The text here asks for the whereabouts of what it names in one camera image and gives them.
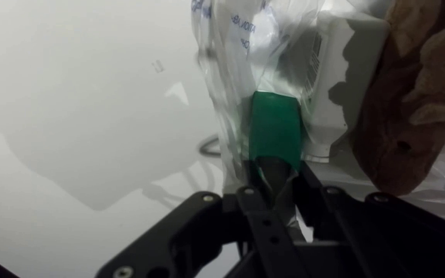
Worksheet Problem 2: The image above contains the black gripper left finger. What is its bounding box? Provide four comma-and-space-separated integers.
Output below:
95, 187, 305, 278

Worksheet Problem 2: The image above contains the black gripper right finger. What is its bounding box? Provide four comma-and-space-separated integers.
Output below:
293, 164, 445, 278

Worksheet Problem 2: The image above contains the green toy carton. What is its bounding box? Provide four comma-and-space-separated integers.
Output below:
248, 91, 302, 170

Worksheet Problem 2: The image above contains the brown plush toy dog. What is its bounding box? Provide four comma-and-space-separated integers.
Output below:
352, 0, 445, 196

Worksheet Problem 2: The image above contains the clear plastic bag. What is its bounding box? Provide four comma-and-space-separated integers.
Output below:
191, 0, 445, 216

